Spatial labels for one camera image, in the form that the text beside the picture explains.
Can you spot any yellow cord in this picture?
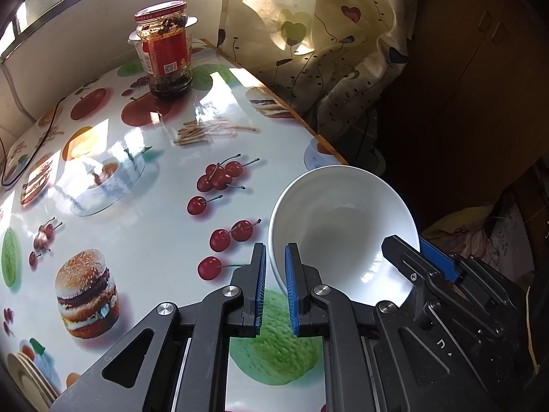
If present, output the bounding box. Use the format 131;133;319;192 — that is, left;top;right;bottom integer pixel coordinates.
523;287;541;373

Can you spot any red label sauce jar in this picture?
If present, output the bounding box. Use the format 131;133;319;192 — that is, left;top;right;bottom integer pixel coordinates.
134;2;195;100

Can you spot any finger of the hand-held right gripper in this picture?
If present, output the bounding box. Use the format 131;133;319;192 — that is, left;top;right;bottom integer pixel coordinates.
419;237;465;285
381;235;449;302

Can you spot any wooden cabinet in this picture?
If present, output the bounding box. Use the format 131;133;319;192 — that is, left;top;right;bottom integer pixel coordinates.
377;0;549;232

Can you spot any printed fruit tablecloth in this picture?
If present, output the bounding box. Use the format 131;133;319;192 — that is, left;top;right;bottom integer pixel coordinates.
0;38;349;412

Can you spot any window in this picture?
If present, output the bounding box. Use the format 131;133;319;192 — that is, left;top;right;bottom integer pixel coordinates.
0;0;152;59

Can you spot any white ceramic bowl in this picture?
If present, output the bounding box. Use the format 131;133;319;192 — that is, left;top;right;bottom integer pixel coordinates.
268;165;421;310

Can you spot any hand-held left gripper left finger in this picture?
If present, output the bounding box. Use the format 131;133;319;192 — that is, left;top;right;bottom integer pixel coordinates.
51;242;267;412

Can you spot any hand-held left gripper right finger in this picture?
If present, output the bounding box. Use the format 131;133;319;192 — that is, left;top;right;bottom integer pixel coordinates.
284;242;400;412

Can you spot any heart print curtain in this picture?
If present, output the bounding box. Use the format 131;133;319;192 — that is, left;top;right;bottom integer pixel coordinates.
218;0;426;169

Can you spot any black power cable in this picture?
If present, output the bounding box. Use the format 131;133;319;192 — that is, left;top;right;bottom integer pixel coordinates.
0;94;66;188

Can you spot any floral cloth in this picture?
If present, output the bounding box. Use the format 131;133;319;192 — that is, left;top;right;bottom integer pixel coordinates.
422;189;542;285

